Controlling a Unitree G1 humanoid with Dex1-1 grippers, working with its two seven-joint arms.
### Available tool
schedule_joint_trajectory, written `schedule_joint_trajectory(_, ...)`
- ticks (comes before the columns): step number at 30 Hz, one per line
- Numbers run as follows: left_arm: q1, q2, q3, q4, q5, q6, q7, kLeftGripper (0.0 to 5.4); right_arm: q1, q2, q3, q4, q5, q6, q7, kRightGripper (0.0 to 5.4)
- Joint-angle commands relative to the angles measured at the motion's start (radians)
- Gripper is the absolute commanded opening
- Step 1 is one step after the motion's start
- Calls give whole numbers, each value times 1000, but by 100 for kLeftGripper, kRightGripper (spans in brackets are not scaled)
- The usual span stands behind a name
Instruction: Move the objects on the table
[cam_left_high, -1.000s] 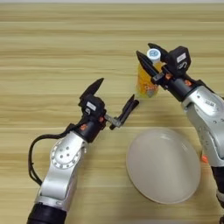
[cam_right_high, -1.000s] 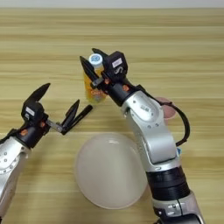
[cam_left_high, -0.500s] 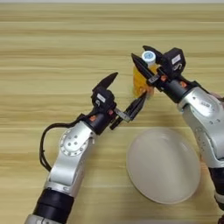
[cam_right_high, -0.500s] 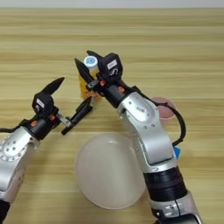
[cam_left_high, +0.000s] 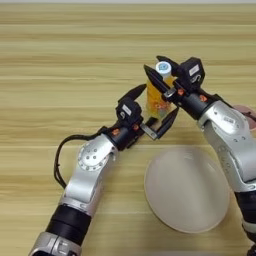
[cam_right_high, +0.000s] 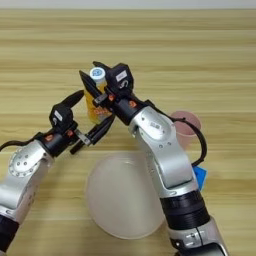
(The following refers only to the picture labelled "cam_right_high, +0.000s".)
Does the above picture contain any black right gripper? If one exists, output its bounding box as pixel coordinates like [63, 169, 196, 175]
[78, 60, 148, 128]

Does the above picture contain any left gripper labelled black box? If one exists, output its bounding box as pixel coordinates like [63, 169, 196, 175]
[49, 102, 75, 133]

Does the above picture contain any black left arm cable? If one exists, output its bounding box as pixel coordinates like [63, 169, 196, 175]
[0, 134, 42, 153]

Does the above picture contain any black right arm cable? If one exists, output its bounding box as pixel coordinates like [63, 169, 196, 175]
[143, 99, 209, 168]

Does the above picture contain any beige round plate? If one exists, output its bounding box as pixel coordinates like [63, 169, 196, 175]
[85, 151, 166, 240]

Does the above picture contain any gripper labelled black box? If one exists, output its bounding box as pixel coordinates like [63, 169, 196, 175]
[105, 62, 135, 98]
[49, 102, 75, 133]

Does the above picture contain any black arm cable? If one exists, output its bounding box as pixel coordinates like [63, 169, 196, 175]
[0, 134, 42, 153]
[143, 99, 209, 168]

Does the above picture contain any right gripper labelled black box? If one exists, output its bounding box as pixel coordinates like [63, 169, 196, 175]
[105, 62, 135, 98]

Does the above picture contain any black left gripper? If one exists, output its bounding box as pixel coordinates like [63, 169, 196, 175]
[34, 89, 117, 158]

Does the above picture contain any multicoloured puzzle cube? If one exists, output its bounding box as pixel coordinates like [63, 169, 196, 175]
[192, 165, 209, 192]

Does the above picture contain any black marker pen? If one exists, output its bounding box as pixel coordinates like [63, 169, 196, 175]
[69, 138, 85, 156]

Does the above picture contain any orange juice bottle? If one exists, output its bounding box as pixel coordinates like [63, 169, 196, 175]
[83, 66, 113, 125]

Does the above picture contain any pink plastic cup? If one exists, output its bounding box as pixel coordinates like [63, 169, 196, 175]
[169, 110, 203, 150]

